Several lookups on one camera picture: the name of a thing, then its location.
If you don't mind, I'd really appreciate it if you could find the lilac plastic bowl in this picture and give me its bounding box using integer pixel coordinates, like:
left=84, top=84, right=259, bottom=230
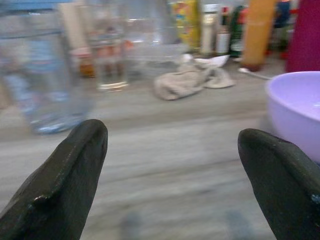
left=265, top=71, right=320, bottom=165

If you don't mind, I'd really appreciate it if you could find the white spoon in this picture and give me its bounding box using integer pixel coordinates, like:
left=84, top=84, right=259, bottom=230
left=237, top=67, right=273, bottom=81

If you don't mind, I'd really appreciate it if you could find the small amber jar red lid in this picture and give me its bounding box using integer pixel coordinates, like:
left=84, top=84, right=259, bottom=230
left=74, top=48, right=96, bottom=79

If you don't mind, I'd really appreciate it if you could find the large clear drinking glass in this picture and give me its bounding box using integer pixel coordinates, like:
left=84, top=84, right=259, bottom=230
left=0, top=9, right=94, bottom=135

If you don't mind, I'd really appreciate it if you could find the dark sauce bottle white label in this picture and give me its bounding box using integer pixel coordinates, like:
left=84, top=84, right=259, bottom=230
left=215, top=6, right=231, bottom=56

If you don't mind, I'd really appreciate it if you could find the green glass bottle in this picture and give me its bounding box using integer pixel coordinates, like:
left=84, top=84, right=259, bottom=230
left=228, top=4, right=248, bottom=59

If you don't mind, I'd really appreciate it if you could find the magenta plastic container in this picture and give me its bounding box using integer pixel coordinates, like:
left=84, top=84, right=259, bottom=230
left=284, top=0, right=320, bottom=74

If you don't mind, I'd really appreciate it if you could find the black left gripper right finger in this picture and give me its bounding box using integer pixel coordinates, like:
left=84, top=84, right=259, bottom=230
left=237, top=128, right=320, bottom=240

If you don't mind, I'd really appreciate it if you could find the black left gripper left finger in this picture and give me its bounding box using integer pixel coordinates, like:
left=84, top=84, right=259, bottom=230
left=0, top=118, right=109, bottom=240

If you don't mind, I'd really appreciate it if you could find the orange plastic bottle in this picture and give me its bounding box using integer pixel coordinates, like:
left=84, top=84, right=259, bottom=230
left=240, top=0, right=278, bottom=73

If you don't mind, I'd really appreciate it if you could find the crumpled beige cloth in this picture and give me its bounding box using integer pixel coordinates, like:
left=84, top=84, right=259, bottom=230
left=153, top=53, right=236, bottom=101

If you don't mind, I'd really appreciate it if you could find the yellow printed carton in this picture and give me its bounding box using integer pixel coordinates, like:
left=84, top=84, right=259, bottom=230
left=171, top=0, right=202, bottom=50

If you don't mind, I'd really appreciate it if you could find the clear plastic container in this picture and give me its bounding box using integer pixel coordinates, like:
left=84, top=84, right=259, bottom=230
left=124, top=43, right=188, bottom=76

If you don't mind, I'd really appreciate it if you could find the small clear drinking glass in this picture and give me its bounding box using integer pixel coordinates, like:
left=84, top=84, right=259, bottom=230
left=90, top=26, right=130, bottom=91

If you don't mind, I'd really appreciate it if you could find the white spice jar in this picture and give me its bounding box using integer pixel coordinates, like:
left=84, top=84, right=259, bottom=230
left=200, top=3, right=219, bottom=55

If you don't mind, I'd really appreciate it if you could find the white paper napkin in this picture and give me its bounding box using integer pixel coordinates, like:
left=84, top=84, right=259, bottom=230
left=194, top=54, right=230, bottom=68

